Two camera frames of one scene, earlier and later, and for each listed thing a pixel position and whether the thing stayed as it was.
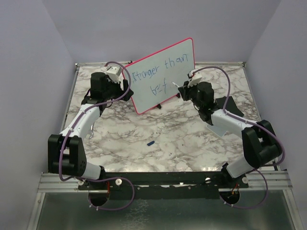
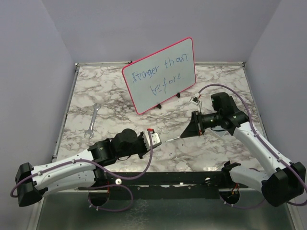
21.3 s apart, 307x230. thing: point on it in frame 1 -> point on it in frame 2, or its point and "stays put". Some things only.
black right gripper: [184, 90] -> [193, 129]
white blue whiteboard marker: [175, 84] -> [172, 139]
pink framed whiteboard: [151, 79] stays put
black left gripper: [120, 92] -> [140, 137]
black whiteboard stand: [159, 106] stays put
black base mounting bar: [163, 186] stays put
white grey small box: [219, 130] stays put
